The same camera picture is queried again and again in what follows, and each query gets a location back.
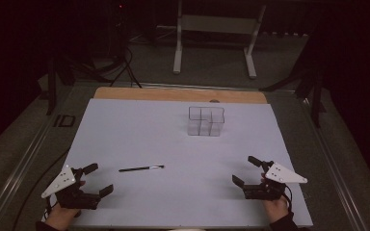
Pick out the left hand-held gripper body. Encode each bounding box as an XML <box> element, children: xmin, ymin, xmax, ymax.
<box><xmin>40</xmin><ymin>165</ymin><xmax>102</xmax><ymax>211</ymax></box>

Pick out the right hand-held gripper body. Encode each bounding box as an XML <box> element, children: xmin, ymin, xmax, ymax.
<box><xmin>242</xmin><ymin>161</ymin><xmax>308</xmax><ymax>201</ymax></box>

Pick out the black pen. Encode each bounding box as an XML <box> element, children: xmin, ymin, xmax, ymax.
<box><xmin>119</xmin><ymin>165</ymin><xmax>166</xmax><ymax>173</ymax></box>

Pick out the clear plastic organizer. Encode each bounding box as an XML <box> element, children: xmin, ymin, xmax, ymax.
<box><xmin>187</xmin><ymin>106</ymin><xmax>225</xmax><ymax>138</ymax></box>

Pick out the person's right hand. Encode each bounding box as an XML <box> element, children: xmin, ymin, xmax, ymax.
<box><xmin>261</xmin><ymin>194</ymin><xmax>291</xmax><ymax>224</ymax></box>

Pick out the person's left hand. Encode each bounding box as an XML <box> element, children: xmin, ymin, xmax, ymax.
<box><xmin>44</xmin><ymin>204</ymin><xmax>81</xmax><ymax>231</ymax></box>

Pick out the white table mat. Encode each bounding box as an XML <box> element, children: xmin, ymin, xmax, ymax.
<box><xmin>41</xmin><ymin>97</ymin><xmax>314</xmax><ymax>229</ymax></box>

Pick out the black tripod stand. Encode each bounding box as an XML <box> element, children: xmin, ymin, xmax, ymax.
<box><xmin>45</xmin><ymin>57</ymin><xmax>76</xmax><ymax>116</ymax></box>
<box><xmin>259</xmin><ymin>62</ymin><xmax>328</xmax><ymax>129</ymax></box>

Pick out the wooden table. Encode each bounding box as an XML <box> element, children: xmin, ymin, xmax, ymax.
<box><xmin>93</xmin><ymin>87</ymin><xmax>268</xmax><ymax>105</ymax></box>

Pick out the white metal stand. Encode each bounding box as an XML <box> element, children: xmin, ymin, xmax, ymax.
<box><xmin>172</xmin><ymin>0</ymin><xmax>268</xmax><ymax>80</ymax></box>

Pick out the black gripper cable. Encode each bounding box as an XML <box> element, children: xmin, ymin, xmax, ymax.
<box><xmin>12</xmin><ymin>148</ymin><xmax>71</xmax><ymax>231</ymax></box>
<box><xmin>283</xmin><ymin>184</ymin><xmax>294</xmax><ymax>214</ymax></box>

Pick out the metal floor rail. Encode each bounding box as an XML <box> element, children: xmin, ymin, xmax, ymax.
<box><xmin>297</xmin><ymin>90</ymin><xmax>369</xmax><ymax>231</ymax></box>
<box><xmin>0</xmin><ymin>84</ymin><xmax>78</xmax><ymax>231</ymax></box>

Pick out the bundle of black cables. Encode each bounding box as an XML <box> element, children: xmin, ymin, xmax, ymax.
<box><xmin>75</xmin><ymin>46</ymin><xmax>143</xmax><ymax>89</ymax></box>

